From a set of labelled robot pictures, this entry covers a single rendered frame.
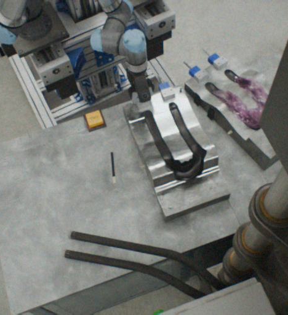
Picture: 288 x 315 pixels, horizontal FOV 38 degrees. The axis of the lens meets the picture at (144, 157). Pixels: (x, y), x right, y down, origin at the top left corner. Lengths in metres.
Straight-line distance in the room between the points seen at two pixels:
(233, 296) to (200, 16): 2.63
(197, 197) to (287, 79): 1.11
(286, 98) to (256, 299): 0.48
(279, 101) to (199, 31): 2.67
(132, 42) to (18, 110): 1.64
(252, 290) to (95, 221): 0.88
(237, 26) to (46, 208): 2.09
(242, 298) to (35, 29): 1.32
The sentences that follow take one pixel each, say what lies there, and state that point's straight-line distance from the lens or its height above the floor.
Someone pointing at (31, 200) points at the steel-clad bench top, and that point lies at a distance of 1.73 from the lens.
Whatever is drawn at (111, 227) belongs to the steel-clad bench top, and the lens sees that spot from 1.62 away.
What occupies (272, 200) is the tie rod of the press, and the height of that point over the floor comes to 1.61.
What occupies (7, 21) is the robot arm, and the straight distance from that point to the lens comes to 1.61.
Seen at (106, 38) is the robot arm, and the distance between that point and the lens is 1.50.
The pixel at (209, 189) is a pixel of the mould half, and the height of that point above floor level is 0.86.
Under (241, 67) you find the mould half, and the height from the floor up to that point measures 0.85.
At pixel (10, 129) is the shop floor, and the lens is 2.90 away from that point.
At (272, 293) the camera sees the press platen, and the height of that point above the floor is 1.04.
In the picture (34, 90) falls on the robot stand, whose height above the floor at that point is 0.23.
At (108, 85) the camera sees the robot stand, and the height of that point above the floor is 0.36.
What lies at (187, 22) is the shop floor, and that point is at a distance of 3.25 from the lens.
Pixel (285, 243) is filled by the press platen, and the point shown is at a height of 1.54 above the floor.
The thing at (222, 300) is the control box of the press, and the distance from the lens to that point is 0.88.
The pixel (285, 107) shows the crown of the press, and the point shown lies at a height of 1.90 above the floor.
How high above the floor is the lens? 2.34
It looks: 63 degrees down
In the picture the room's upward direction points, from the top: 7 degrees counter-clockwise
